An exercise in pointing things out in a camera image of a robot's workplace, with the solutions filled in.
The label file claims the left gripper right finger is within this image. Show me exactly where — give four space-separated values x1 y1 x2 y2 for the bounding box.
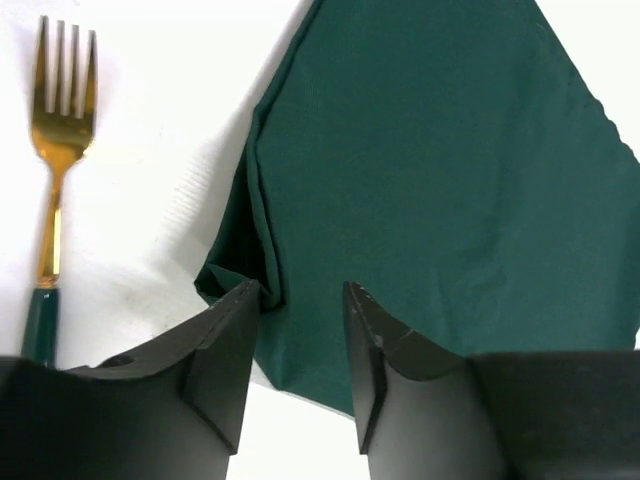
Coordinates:
343 282 639 480

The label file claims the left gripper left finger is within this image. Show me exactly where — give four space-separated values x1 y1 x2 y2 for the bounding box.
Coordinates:
1 281 260 479

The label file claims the dark green cloth napkin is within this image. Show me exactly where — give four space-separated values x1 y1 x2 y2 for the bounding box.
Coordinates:
195 1 639 413

